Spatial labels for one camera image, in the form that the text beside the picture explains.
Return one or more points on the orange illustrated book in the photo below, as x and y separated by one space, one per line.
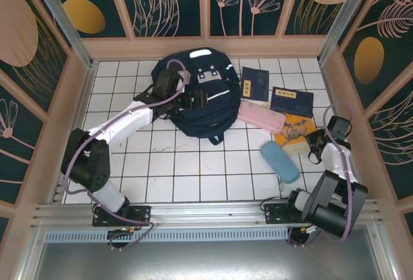
298 135

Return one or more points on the navy blue backpack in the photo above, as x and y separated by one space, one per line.
209 118

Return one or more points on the light blue glasses case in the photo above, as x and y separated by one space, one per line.
279 162

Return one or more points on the pink pencil case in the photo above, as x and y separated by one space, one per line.
259 117

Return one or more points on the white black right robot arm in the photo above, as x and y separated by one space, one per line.
335 202

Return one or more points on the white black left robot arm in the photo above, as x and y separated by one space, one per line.
87 167

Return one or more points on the grey metal sheet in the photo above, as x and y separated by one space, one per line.
206 260

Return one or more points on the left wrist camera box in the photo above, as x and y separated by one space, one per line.
185 76

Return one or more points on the wall panel pink fern leaves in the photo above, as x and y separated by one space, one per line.
393 138

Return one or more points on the wall panel oval pink fern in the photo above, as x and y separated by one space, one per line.
371 60

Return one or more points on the wall panel three pink flowers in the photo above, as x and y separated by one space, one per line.
232 18

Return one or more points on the wall panel golden oval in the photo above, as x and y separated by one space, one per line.
84 15

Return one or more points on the aluminium corner post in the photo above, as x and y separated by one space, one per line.
63 18
343 18

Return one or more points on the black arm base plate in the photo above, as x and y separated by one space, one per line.
274 215
142 214

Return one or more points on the long aluminium mounting rail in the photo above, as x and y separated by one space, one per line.
206 214

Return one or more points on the wall panel disc gold lines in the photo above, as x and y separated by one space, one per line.
19 35

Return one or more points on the wall panel single pink flower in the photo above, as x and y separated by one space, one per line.
16 151

